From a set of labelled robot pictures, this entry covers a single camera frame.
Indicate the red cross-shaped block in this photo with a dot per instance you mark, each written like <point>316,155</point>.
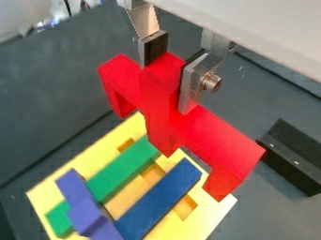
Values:
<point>148,89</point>

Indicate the purple cross-shaped block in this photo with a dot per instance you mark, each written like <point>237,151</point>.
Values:
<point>90,219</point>

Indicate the blue bar block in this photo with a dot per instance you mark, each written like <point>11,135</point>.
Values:
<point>162,197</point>

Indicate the yellow base board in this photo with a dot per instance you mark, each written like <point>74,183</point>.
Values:
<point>194,216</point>

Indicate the black block holder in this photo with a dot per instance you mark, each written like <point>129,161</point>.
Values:
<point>293,156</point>

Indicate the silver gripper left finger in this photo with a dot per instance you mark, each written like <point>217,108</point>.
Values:
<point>150,37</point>

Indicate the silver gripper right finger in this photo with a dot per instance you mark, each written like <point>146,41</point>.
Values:
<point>199,77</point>

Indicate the green bar block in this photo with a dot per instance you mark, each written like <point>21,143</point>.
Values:
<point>108,182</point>

